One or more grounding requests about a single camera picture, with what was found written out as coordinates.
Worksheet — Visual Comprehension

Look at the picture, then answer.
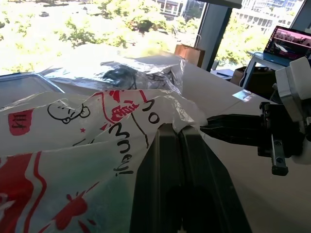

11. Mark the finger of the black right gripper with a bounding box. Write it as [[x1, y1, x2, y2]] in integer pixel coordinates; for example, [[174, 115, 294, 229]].
[[199, 125, 262, 147], [206, 113, 262, 131]]

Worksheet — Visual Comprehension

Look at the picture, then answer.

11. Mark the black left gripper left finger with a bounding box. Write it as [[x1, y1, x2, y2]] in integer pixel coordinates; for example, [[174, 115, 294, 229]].
[[129, 122, 182, 233]]

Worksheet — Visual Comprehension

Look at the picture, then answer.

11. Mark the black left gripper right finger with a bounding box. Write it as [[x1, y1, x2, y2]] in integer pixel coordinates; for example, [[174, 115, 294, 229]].
[[178, 126, 253, 233]]

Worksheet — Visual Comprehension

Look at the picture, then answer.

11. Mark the white plastic bag red print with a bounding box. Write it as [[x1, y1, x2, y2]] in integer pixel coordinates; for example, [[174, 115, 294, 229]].
[[0, 88, 207, 233]]

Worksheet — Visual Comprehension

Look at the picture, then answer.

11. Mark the brown paper bag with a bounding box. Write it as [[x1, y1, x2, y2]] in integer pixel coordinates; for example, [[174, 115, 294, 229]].
[[174, 43, 206, 68]]

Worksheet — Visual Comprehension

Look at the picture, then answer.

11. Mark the clear crumpled plastic bag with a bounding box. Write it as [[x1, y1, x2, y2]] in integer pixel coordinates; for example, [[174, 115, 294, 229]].
[[100, 57, 188, 96]]

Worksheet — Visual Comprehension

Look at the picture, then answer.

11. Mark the brown cardboard box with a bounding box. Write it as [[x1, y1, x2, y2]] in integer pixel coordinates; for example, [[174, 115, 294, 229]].
[[229, 66, 247, 86]]

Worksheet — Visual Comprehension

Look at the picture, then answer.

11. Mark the white flat box with pen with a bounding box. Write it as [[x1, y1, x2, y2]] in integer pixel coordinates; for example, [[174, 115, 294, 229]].
[[209, 68, 236, 81]]

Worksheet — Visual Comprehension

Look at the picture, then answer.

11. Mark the white side table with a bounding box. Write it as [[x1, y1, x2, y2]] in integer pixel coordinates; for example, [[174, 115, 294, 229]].
[[244, 50, 292, 86]]

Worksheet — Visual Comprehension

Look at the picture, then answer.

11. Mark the open laptop with lit screen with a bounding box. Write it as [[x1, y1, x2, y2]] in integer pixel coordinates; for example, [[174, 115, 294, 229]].
[[263, 25, 311, 67]]

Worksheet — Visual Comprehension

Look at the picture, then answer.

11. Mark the grey window pillar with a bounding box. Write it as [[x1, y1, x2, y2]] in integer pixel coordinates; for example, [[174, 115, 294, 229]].
[[197, 1, 233, 72]]

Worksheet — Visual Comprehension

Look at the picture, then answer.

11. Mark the grey plastic bin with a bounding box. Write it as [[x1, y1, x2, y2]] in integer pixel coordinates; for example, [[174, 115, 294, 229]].
[[0, 72, 66, 108]]

